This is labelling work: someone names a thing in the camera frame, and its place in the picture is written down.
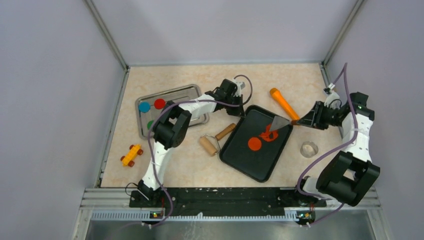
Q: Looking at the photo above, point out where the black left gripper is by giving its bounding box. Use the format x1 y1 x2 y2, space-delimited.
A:
223 93 244 118

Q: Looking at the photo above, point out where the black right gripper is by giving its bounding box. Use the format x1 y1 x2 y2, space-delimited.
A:
297 101 343 130

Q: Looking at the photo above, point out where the wooden handled metal scraper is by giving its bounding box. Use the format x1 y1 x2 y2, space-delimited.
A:
269 115 297 132

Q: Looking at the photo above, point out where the black baking tray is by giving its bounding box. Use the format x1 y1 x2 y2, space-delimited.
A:
219 105 293 183

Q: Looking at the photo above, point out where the orange-red dough scrap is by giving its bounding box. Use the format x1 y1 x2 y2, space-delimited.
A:
259 124 279 142

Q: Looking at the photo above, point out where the wooden dough roller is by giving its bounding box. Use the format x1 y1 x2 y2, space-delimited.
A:
198 123 236 157

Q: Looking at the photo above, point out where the orange-red dough piece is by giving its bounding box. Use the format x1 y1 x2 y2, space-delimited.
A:
247 137 262 151

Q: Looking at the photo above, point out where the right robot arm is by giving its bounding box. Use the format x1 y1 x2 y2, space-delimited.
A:
293 92 381 207

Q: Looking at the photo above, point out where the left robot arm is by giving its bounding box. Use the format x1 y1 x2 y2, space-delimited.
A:
137 78 247 207

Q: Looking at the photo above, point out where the red dough disc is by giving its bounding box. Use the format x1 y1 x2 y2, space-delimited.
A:
153 98 166 110

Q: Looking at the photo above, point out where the green dough disc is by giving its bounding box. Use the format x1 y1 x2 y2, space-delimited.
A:
147 120 154 130

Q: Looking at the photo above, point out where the blue dough disc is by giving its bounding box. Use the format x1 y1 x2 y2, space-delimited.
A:
138 101 151 113

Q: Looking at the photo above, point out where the orange toy carrot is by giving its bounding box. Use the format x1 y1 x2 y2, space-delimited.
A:
269 88 300 120

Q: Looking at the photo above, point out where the silver metal tray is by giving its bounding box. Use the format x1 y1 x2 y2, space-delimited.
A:
134 84 210 140

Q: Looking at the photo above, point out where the yellow toy car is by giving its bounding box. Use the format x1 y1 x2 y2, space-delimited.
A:
120 144 144 168

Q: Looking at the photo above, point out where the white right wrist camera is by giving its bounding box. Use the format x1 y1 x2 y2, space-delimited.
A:
324 83 342 109

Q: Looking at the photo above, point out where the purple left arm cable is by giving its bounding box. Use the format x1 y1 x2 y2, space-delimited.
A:
147 74 253 229

